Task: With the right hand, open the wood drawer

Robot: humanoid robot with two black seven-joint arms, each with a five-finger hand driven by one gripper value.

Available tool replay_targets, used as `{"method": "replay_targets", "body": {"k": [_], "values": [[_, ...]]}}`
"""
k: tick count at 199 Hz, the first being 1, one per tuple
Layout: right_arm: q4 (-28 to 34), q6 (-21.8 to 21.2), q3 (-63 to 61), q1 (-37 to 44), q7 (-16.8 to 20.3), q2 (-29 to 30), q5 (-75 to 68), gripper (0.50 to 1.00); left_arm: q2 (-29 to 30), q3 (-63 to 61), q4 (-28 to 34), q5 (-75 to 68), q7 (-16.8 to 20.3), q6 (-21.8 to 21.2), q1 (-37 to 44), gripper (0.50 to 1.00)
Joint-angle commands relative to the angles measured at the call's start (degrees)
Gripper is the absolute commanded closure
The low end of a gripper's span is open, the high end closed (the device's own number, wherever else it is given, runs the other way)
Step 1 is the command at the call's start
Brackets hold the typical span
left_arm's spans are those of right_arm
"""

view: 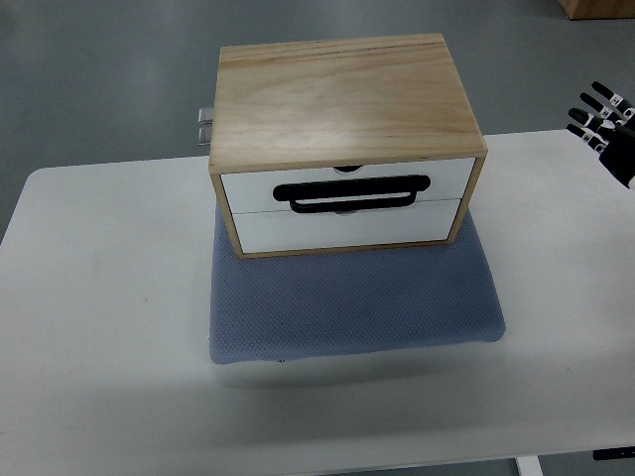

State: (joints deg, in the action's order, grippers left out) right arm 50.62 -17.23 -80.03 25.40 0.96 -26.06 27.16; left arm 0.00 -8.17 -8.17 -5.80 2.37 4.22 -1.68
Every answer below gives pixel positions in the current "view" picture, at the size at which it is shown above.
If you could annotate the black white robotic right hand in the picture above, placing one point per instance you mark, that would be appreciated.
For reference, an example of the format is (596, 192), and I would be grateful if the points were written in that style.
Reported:
(608, 129)

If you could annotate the white drawer black handle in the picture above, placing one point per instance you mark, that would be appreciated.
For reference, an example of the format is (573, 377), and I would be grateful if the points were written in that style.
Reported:
(276, 190)

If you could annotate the white lower drawer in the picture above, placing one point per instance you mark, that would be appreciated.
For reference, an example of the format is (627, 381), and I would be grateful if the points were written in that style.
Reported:
(286, 230)

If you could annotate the wooden drawer cabinet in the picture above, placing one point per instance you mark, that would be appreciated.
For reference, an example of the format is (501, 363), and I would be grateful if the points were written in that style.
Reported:
(341, 104)

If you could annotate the cardboard box corner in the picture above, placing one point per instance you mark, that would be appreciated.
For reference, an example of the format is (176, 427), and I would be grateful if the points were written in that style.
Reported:
(598, 9)

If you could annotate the black table control panel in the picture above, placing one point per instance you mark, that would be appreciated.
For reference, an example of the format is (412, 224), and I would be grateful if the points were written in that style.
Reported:
(614, 453)

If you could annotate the white table leg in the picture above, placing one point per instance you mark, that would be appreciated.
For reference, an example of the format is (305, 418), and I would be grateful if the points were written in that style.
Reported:
(529, 466)

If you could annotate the blue textured cushion mat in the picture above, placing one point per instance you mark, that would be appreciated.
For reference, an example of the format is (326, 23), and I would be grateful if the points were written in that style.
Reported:
(297, 307)

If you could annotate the metal table clamp brackets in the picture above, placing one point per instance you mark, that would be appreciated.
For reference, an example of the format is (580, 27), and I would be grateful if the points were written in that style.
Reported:
(204, 122)

